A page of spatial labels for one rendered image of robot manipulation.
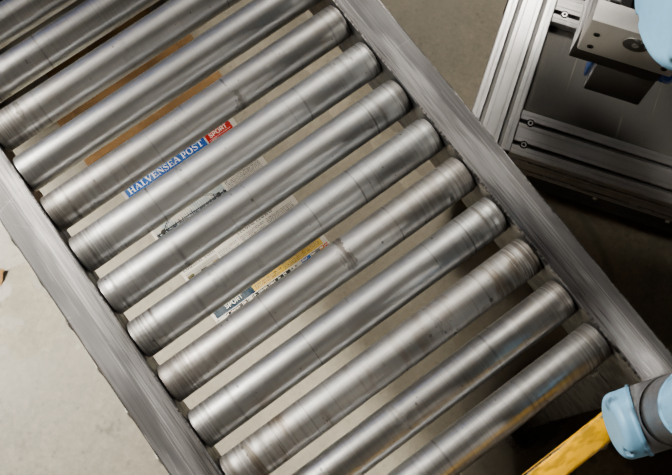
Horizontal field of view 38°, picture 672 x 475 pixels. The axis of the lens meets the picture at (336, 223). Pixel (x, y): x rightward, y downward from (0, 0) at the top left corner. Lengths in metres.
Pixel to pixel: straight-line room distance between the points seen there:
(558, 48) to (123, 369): 1.13
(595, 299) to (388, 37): 0.42
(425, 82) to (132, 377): 0.51
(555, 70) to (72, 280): 1.08
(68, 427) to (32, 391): 0.10
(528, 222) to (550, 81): 0.76
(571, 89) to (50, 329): 1.13
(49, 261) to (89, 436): 0.83
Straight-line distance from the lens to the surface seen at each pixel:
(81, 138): 1.25
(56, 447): 2.02
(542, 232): 1.20
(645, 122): 1.93
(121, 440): 1.98
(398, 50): 1.26
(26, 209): 1.24
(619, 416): 1.07
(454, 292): 1.17
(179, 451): 1.15
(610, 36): 1.37
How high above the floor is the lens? 1.94
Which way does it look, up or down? 75 degrees down
